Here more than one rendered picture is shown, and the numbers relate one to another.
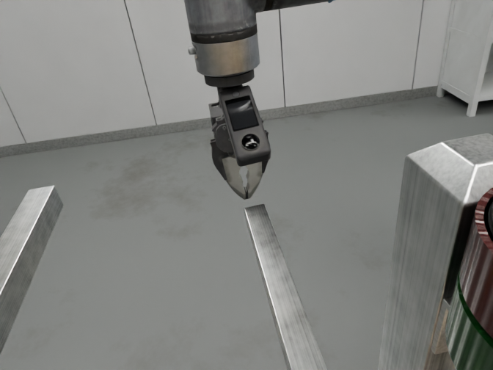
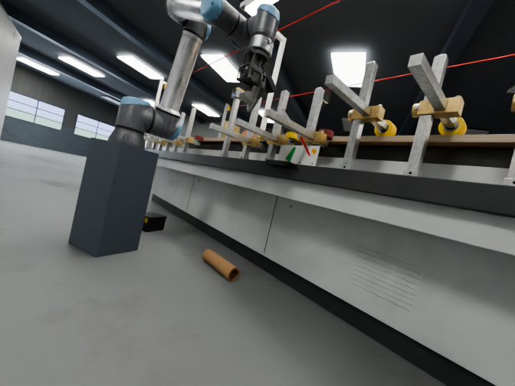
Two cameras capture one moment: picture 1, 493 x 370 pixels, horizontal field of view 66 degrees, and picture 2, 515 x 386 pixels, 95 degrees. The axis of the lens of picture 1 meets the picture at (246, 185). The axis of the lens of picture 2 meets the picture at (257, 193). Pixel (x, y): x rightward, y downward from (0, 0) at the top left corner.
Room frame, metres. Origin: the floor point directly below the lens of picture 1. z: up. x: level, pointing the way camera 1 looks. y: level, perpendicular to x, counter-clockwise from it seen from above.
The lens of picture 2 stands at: (0.97, 0.80, 0.54)
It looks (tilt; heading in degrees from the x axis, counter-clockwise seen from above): 1 degrees down; 235
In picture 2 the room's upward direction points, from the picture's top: 13 degrees clockwise
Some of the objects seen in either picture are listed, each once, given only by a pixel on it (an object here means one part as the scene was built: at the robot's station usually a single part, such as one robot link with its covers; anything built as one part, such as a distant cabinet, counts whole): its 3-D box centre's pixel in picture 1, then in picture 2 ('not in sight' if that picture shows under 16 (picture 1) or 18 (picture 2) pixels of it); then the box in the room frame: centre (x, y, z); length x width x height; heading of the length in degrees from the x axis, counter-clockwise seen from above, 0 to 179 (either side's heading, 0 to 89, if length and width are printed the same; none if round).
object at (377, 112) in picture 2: not in sight; (365, 115); (0.08, 0.19, 0.95); 0.13 x 0.06 x 0.05; 96
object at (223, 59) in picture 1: (224, 54); (260, 48); (0.54, 0.01, 1.05); 0.10 x 0.09 x 0.05; 96
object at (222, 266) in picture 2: not in sight; (220, 263); (0.25, -0.42, 0.04); 0.30 x 0.08 x 0.08; 96
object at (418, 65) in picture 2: not in sight; (437, 99); (0.12, 0.46, 0.95); 0.50 x 0.04 x 0.04; 6
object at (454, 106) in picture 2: not in sight; (436, 109); (0.06, 0.44, 0.95); 0.13 x 0.06 x 0.05; 96
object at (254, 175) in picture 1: (251, 168); (245, 98); (0.55, -0.01, 0.86); 0.06 x 0.03 x 0.09; 6
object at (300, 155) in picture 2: not in sight; (296, 155); (0.14, -0.11, 0.75); 0.26 x 0.01 x 0.10; 96
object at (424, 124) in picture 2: not in sight; (424, 122); (0.06, 0.42, 0.90); 0.03 x 0.03 x 0.48; 6
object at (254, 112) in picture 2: not in sight; (250, 131); (0.16, -0.58, 0.90); 0.03 x 0.03 x 0.48; 6
